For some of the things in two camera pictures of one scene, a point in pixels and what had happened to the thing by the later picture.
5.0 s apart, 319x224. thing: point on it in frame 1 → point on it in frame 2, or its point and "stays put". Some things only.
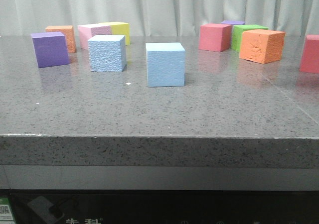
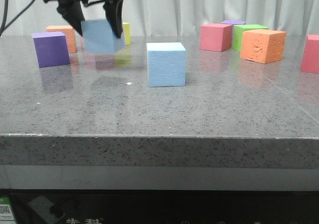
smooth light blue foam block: x=165 y=64 stays put
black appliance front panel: x=271 y=206 stays put
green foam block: x=237 y=34 stays put
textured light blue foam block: x=107 y=53 → x=98 y=37
